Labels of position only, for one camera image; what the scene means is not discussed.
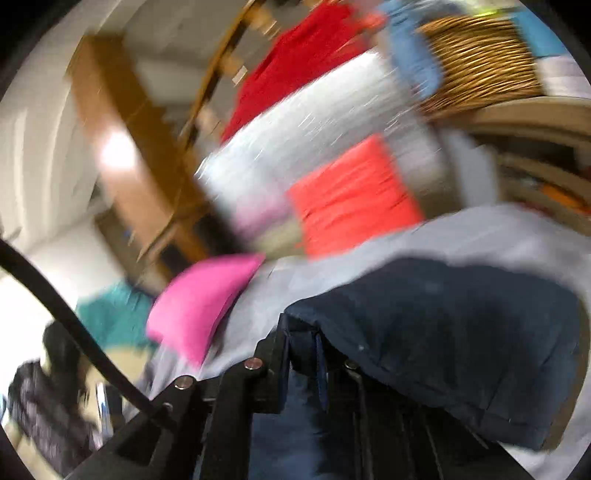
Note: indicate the wooden spindle railing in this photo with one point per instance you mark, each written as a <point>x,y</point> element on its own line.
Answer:
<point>217,78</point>

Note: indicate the silver foil mat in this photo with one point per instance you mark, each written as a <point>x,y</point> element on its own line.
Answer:
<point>314,124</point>

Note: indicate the pink pillow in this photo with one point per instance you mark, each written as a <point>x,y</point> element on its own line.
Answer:
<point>198,304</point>

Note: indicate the wicker basket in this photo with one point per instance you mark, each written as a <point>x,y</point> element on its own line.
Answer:
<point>480,64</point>

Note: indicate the light blue box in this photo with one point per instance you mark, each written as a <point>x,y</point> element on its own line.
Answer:
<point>538,30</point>

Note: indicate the brown wooden furniture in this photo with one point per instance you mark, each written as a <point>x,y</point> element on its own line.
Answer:
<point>134,184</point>

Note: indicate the teal cloth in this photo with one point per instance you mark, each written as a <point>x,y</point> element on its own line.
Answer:
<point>115,314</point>

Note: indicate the beige wooden shelf unit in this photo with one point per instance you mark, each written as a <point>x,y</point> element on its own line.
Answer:
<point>531,134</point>

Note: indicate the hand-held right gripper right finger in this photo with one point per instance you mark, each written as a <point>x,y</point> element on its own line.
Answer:
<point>320,369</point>

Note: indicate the light blue cloth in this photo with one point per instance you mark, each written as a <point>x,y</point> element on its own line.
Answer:
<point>411,50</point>

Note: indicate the grey bed blanket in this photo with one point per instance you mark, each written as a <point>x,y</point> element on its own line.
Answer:
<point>461,235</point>

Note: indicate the red folded cloth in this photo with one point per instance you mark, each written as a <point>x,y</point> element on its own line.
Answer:
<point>351,198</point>

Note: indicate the navy blue garment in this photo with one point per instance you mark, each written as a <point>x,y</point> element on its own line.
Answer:
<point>438,323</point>

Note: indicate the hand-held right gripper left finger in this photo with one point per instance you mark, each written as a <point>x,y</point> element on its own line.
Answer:
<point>271,369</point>

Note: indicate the dark patterned cloth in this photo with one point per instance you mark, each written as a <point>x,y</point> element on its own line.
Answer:
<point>41,406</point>

